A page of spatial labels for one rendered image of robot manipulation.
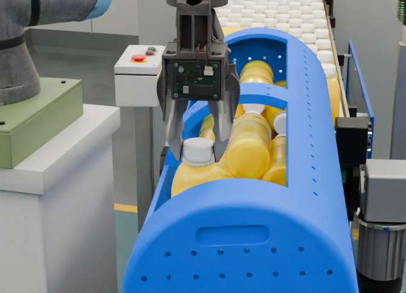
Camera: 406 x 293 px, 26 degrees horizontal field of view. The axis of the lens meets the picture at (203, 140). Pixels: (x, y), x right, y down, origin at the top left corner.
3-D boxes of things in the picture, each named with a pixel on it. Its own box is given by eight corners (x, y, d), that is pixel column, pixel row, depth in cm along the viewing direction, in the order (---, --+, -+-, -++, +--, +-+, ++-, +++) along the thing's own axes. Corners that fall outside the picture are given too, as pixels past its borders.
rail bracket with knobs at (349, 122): (325, 169, 197) (328, 125, 193) (324, 157, 203) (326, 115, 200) (370, 171, 196) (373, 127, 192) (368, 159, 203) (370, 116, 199)
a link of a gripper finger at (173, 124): (150, 169, 105) (163, 96, 101) (157, 151, 110) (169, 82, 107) (176, 174, 105) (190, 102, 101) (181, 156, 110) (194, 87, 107)
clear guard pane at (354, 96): (358, 292, 233) (370, 119, 216) (341, 177, 306) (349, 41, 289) (360, 292, 233) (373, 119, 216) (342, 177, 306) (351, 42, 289)
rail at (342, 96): (347, 137, 201) (348, 124, 200) (321, 0, 351) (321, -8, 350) (350, 137, 201) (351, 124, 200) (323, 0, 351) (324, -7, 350)
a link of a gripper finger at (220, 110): (212, 176, 104) (199, 103, 101) (215, 157, 110) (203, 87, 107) (238, 173, 104) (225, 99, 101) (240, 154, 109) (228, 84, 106)
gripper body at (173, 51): (159, 104, 100) (157, -1, 96) (168, 83, 108) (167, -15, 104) (226, 107, 99) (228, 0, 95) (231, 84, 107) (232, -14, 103)
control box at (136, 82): (115, 107, 206) (113, 64, 203) (129, 83, 225) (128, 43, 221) (157, 108, 205) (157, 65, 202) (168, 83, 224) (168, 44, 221)
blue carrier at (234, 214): (133, 412, 110) (105, 205, 101) (199, 158, 192) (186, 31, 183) (363, 408, 107) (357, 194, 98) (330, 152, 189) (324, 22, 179)
